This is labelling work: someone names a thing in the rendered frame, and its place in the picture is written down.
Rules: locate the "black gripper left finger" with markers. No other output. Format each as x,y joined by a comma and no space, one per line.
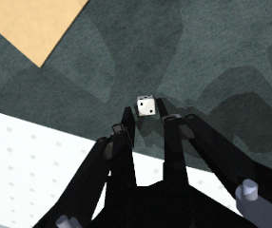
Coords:
77,204

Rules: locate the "tan square mat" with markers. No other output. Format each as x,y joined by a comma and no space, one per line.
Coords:
35,27

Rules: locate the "white die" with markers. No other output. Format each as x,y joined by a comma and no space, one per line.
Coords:
146,105

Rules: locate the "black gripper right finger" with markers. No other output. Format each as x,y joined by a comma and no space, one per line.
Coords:
248,182

